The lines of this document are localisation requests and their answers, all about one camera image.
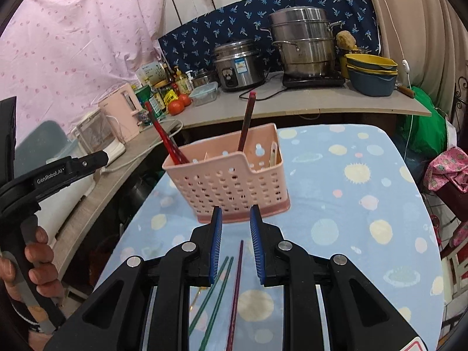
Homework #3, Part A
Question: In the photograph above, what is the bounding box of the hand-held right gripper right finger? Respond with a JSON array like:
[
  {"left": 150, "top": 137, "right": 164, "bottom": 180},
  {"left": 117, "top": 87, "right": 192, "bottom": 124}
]
[{"left": 250, "top": 207, "right": 421, "bottom": 351}]

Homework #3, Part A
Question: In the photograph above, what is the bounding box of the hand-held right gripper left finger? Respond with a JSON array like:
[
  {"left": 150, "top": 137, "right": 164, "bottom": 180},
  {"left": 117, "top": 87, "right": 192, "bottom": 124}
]
[{"left": 44, "top": 207, "right": 222, "bottom": 351}]

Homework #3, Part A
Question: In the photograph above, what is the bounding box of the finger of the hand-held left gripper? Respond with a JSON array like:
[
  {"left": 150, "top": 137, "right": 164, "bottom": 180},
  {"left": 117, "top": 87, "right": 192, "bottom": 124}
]
[{"left": 68, "top": 152, "right": 110, "bottom": 183}]

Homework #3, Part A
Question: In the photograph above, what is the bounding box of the green chopstick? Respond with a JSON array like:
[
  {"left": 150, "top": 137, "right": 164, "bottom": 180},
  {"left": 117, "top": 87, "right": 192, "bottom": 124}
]
[
  {"left": 201, "top": 257, "right": 235, "bottom": 351},
  {"left": 188, "top": 256, "right": 230, "bottom": 333}
]

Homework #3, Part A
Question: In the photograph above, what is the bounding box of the dark purple chopstick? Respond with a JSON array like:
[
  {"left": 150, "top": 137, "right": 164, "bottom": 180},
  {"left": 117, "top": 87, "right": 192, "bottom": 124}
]
[{"left": 226, "top": 240, "right": 244, "bottom": 351}]

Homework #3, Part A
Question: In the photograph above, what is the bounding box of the pink perforated utensil basket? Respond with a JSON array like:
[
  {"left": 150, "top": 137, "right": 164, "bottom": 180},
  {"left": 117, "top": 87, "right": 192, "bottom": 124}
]
[{"left": 162, "top": 123, "right": 291, "bottom": 223}]

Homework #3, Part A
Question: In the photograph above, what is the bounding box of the red chopstick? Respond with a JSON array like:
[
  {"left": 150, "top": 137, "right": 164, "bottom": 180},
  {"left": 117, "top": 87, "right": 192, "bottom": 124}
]
[
  {"left": 144, "top": 101, "right": 185, "bottom": 164},
  {"left": 148, "top": 111, "right": 187, "bottom": 164}
]

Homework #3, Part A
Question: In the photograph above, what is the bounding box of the dark brown chopstick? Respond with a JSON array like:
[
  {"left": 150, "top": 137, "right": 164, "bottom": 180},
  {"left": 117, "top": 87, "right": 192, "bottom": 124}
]
[{"left": 170, "top": 142, "right": 191, "bottom": 164}]

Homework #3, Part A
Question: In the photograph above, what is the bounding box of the dark maroon chopstick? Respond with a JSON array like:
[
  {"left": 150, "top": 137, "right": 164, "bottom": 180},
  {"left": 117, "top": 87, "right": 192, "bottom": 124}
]
[
  {"left": 238, "top": 97, "right": 254, "bottom": 152},
  {"left": 238, "top": 91, "right": 257, "bottom": 152}
]

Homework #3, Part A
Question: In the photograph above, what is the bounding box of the person's left forearm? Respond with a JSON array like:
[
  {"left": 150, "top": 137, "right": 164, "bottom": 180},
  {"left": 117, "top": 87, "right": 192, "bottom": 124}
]
[{"left": 7, "top": 300, "right": 59, "bottom": 351}]

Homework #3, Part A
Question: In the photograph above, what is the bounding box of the person's left hand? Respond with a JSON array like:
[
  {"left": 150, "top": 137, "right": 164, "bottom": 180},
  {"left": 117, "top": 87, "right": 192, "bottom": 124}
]
[{"left": 0, "top": 226, "right": 66, "bottom": 340}]

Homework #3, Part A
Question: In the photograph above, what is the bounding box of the white glass electric pot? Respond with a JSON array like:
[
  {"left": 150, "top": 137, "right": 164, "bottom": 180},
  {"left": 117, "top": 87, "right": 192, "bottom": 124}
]
[{"left": 71, "top": 108, "right": 127, "bottom": 163}]

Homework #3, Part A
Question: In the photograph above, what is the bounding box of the steel pot under counter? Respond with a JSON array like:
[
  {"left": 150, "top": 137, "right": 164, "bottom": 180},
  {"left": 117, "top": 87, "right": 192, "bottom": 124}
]
[{"left": 124, "top": 175, "right": 156, "bottom": 209}]

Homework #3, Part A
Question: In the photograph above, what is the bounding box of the pink electric kettle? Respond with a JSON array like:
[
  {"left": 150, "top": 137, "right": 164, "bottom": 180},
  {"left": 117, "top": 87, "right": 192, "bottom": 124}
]
[{"left": 99, "top": 83, "right": 141, "bottom": 143}]

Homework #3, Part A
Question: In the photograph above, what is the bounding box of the blue planet print tablecloth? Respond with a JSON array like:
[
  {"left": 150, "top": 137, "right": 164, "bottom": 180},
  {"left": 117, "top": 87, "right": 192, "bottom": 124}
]
[{"left": 93, "top": 124, "right": 445, "bottom": 351}]

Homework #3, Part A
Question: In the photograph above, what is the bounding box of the white plant print carton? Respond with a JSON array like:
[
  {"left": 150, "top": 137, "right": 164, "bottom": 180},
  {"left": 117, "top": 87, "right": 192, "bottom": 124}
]
[{"left": 137, "top": 62, "right": 165, "bottom": 85}]

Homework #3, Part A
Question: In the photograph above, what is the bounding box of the pink dotted cloth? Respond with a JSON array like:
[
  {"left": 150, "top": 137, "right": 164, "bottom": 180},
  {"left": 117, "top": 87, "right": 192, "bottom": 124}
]
[{"left": 0, "top": 0, "right": 169, "bottom": 143}]

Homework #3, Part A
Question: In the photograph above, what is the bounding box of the yellow label sauce bottle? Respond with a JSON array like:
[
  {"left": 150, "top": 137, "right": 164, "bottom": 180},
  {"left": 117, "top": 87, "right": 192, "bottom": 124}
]
[{"left": 175, "top": 66, "right": 192, "bottom": 96}]

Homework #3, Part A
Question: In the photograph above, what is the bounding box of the clear plastic food container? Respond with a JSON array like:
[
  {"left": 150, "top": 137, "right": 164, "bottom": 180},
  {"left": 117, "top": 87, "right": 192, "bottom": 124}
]
[{"left": 189, "top": 81, "right": 220, "bottom": 107}]

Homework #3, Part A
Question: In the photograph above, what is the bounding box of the small lidded steel pot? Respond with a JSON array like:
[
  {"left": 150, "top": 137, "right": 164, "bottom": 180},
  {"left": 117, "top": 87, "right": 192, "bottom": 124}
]
[{"left": 192, "top": 68, "right": 218, "bottom": 88}]

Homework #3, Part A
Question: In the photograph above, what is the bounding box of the black induction cooker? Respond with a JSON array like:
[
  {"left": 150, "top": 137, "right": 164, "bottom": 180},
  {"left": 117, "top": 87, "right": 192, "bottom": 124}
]
[{"left": 281, "top": 69, "right": 346, "bottom": 89}]

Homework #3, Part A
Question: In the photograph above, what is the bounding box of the steel rice cooker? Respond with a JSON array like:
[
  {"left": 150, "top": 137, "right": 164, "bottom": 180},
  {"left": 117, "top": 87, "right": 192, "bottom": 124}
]
[{"left": 212, "top": 39, "right": 266, "bottom": 92}]

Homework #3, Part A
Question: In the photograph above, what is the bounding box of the blue bowl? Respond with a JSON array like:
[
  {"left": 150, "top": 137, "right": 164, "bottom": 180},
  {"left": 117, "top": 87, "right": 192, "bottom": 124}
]
[{"left": 347, "top": 68, "right": 397, "bottom": 97}]

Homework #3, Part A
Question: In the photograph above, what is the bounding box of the navy leaf print cloth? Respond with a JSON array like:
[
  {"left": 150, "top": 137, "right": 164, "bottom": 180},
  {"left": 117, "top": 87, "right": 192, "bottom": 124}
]
[{"left": 158, "top": 0, "right": 381, "bottom": 81}]

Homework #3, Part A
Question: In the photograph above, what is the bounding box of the yellow tin can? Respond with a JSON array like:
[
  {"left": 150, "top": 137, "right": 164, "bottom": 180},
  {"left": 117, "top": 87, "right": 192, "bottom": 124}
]
[{"left": 338, "top": 49, "right": 350, "bottom": 79}]

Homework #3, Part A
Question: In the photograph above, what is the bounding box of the pink patterned bag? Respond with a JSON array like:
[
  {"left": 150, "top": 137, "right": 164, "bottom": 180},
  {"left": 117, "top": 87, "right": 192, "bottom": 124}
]
[{"left": 422, "top": 146, "right": 468, "bottom": 194}]

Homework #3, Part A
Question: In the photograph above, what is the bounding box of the stacked steel steamer pot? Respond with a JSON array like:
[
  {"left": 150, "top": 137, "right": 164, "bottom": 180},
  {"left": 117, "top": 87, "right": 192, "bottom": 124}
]
[{"left": 269, "top": 6, "right": 346, "bottom": 79}]

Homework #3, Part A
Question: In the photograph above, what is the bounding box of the green plastic bag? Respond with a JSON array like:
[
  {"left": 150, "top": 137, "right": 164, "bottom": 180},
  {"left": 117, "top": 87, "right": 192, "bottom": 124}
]
[{"left": 397, "top": 86, "right": 457, "bottom": 159}]

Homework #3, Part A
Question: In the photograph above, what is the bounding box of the yellow bowl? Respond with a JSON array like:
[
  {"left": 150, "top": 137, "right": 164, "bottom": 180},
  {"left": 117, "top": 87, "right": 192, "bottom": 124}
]
[{"left": 345, "top": 54, "right": 398, "bottom": 71}]

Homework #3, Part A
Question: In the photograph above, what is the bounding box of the tan loofah sponge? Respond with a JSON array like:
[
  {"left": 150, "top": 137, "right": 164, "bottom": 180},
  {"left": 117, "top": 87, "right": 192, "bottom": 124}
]
[{"left": 335, "top": 31, "right": 357, "bottom": 50}]

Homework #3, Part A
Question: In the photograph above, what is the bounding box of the beige curtain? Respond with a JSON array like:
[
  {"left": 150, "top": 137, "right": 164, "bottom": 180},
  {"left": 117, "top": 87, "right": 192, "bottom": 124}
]
[{"left": 360, "top": 0, "right": 465, "bottom": 92}]

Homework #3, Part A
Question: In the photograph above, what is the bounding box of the white plug and cord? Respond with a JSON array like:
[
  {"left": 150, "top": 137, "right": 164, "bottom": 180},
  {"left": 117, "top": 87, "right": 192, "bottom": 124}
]
[{"left": 100, "top": 117, "right": 183, "bottom": 174}]

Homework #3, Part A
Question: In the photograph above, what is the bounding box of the white cord with switch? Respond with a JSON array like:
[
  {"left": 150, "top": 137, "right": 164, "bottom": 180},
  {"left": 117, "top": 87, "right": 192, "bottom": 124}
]
[{"left": 367, "top": 0, "right": 415, "bottom": 147}]

